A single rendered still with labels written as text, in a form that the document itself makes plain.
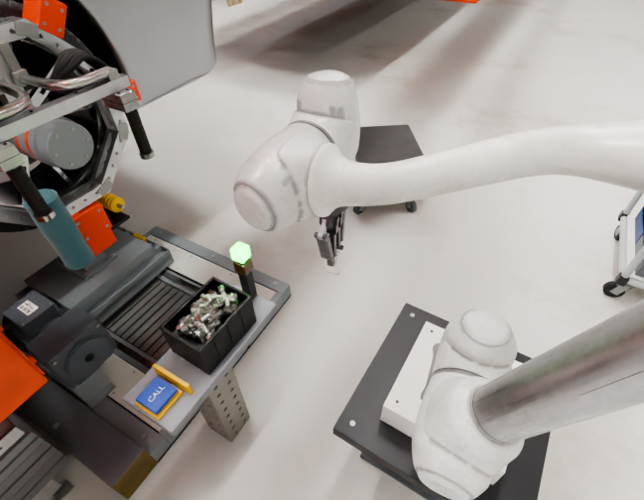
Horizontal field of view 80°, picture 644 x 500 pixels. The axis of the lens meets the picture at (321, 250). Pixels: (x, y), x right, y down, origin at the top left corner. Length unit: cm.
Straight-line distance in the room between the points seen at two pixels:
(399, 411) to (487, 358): 30
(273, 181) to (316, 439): 110
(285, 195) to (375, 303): 130
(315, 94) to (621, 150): 40
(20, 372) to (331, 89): 89
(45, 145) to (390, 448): 119
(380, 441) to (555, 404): 59
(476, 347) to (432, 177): 48
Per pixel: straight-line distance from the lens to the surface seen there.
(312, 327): 166
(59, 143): 127
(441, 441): 82
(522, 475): 121
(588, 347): 60
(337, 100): 62
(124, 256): 183
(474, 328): 91
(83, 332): 138
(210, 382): 108
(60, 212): 134
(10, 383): 111
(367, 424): 116
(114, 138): 154
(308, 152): 51
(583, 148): 58
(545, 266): 214
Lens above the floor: 137
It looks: 44 degrees down
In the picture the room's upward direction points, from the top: 1 degrees counter-clockwise
